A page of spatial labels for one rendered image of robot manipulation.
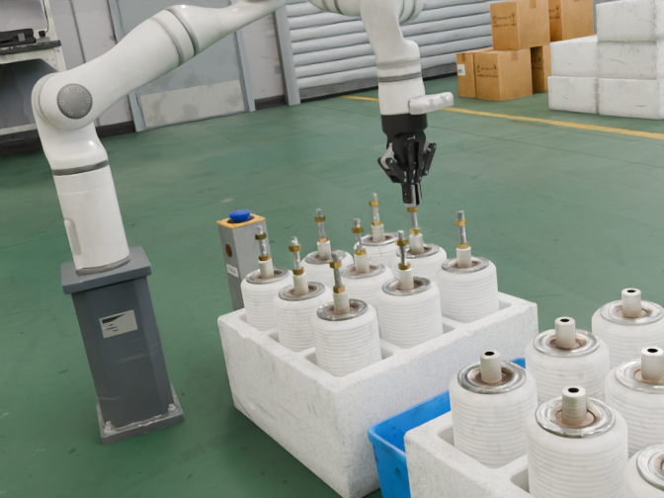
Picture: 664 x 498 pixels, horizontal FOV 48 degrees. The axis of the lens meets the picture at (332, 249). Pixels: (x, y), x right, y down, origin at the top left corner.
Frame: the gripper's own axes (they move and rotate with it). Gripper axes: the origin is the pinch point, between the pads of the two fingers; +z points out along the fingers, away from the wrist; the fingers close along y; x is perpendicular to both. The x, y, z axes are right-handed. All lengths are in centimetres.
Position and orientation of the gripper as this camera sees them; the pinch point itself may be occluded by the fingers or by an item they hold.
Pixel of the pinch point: (411, 194)
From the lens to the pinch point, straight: 127.3
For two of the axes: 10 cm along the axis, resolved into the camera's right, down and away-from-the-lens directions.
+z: 1.3, 9.5, 2.9
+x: 6.9, 1.2, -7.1
